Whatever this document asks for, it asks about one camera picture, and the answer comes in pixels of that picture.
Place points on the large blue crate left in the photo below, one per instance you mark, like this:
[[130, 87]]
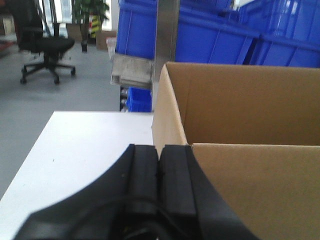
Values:
[[201, 37]]

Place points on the steel shelf beam end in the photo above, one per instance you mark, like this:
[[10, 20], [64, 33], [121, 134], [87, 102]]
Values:
[[132, 71]]

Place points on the large blue crate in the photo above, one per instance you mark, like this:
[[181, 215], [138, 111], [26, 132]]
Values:
[[201, 37], [289, 32]]

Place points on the black office chair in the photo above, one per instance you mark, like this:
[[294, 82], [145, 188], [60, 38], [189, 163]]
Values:
[[28, 19]]

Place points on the potted green plant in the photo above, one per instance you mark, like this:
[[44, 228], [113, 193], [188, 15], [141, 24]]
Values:
[[81, 12]]

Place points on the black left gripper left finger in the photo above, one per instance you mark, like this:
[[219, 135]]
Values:
[[128, 189]]

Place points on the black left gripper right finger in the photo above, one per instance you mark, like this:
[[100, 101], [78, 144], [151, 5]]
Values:
[[193, 201]]

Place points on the small blue bin below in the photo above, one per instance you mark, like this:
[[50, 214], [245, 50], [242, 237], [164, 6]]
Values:
[[139, 100]]

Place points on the brown cardboard box background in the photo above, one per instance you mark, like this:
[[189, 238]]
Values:
[[101, 38]]

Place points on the large blue crate right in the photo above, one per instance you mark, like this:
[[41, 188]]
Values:
[[289, 32]]

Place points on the steel shelf upright post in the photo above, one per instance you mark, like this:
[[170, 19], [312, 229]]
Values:
[[165, 40]]

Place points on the brown EcoFlow cardboard box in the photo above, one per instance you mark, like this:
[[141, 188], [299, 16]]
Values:
[[255, 132]]

